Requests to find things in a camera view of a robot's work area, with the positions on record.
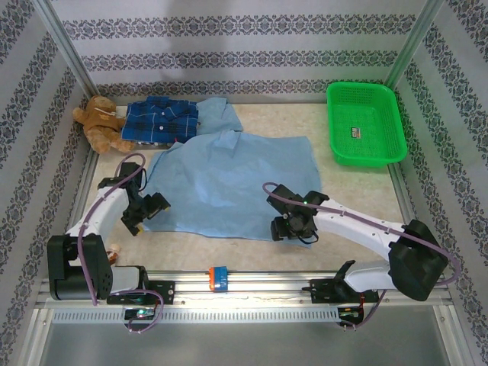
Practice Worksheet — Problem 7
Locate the light blue long sleeve shirt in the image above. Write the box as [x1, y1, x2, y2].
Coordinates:
[143, 97, 323, 242]

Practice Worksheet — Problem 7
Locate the black and white patterned shirt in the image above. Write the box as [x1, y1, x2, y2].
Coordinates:
[135, 139, 180, 148]

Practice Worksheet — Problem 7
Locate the orange and blue connector block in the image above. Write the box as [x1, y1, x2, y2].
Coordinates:
[207, 265, 230, 293]

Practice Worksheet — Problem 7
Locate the blue plaid folded shirt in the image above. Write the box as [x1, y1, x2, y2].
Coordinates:
[120, 95, 201, 145]

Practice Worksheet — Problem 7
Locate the brown teddy bear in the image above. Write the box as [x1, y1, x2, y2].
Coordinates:
[72, 95, 135, 156]

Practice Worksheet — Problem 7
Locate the grey metal panel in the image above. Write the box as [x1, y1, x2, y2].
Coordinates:
[37, 322, 451, 366]

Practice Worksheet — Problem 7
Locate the green plastic basket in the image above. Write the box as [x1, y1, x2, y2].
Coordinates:
[326, 80, 408, 169]

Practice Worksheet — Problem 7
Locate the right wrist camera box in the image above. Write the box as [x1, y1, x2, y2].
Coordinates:
[266, 184, 304, 210]

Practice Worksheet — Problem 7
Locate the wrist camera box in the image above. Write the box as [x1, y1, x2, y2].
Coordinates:
[120, 162, 148, 185]
[266, 184, 304, 210]

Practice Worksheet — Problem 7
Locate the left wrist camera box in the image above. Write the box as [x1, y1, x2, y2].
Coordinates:
[120, 162, 148, 185]

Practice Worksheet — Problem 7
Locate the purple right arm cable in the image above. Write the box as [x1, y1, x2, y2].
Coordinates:
[262, 181, 461, 332]

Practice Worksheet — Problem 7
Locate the aluminium mounting rail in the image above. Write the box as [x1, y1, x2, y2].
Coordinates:
[36, 270, 454, 306]

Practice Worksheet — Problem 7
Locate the aluminium side rail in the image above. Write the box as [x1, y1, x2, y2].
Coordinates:
[388, 166, 435, 275]
[53, 150, 100, 278]

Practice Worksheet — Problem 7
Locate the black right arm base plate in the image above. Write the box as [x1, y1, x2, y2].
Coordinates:
[309, 278, 380, 305]

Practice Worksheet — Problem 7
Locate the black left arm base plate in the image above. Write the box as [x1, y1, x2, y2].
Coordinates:
[106, 280, 176, 306]

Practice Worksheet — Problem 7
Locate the slotted metal cable duct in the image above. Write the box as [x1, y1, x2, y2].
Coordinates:
[51, 307, 340, 324]

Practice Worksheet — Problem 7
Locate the aluminium frame post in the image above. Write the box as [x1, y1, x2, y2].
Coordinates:
[32, 0, 101, 97]
[384, 0, 449, 88]

